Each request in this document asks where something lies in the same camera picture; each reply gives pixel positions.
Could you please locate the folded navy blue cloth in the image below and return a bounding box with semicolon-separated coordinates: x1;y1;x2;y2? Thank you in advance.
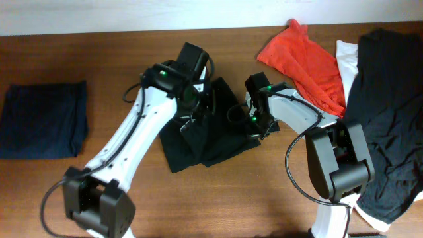
1;81;88;159

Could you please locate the white garment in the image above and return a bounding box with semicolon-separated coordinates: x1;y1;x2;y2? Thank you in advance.
335;40;423;233

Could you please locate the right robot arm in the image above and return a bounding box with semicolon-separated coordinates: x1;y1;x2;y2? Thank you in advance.
245;72;375;237

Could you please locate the black garment pile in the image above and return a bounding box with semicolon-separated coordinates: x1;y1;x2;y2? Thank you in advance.
340;28;423;225

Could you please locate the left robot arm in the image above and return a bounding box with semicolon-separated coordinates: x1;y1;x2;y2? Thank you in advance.
63;42;214;237

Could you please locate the black shorts white lining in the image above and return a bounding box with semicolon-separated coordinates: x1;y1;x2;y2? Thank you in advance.
159;77;261;173

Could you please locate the orange red garment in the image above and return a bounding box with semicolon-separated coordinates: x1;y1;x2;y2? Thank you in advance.
256;19;346;118

